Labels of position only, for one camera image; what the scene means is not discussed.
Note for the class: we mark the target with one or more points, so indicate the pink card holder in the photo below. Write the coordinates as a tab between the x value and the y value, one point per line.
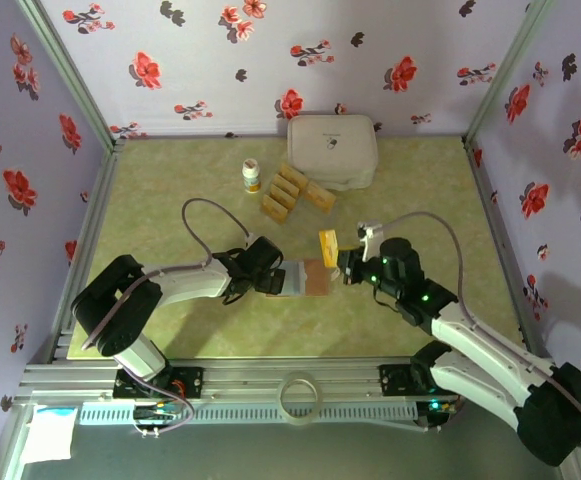
317	277

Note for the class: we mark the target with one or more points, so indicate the clear acrylic card stand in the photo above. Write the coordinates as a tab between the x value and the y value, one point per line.
306	220

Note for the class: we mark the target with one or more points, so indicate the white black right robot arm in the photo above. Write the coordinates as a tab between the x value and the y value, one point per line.
555	415

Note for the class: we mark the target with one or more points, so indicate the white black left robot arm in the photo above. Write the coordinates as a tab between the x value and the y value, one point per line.
115	305

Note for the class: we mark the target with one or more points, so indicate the small white-capped pill bottle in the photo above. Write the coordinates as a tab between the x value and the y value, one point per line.
251	175

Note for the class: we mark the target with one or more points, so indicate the white zip case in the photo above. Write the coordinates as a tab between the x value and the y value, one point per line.
330	150

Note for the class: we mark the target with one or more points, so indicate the clear tape roll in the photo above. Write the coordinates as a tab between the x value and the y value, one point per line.
281	402

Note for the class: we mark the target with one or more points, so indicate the white paper sheet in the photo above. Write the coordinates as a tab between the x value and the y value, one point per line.
47	440

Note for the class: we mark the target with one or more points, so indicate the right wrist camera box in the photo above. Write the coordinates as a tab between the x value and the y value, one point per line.
371	237

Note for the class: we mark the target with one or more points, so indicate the long aluminium frame rail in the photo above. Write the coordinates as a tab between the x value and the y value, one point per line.
270	372

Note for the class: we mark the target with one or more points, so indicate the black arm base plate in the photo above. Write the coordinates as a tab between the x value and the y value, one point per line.
395	380
190	382

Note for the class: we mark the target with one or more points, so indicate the aluminium side rail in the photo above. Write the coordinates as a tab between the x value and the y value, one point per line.
490	200
95	210

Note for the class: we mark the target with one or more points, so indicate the aluminium corner post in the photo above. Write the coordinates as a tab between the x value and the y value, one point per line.
70	75
510	70

